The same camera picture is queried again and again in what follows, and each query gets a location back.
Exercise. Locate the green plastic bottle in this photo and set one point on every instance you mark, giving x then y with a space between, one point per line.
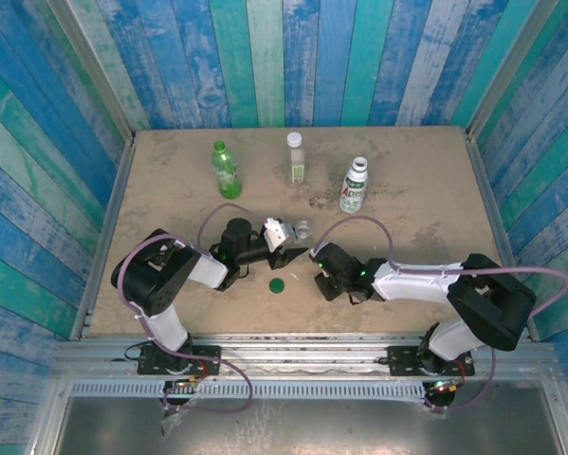
229 180

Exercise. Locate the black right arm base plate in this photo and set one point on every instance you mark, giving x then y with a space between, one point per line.
402 360

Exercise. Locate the white bottle cap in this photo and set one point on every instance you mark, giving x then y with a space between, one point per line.
294 139

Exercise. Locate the green bottle cap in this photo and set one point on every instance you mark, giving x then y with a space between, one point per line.
277 285

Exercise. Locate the small controller board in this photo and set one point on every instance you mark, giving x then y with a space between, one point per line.
442 386
186 381

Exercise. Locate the small clear plastic bottle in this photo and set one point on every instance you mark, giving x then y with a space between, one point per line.
297 166
305 230

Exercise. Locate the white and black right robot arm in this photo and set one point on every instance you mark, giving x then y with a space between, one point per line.
416 284

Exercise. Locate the aluminium front rail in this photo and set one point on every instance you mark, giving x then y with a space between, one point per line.
302 353

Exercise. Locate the aluminium table side rail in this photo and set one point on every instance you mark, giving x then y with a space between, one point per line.
109 223
496 213

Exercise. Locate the white AD milk bottle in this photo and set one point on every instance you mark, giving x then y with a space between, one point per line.
354 189

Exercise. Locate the aluminium corner post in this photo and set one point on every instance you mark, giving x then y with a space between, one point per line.
508 71
94 71

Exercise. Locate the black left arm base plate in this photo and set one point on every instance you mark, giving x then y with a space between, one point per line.
207 355

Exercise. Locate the steel sheet panel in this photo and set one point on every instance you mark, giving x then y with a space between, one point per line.
312 426

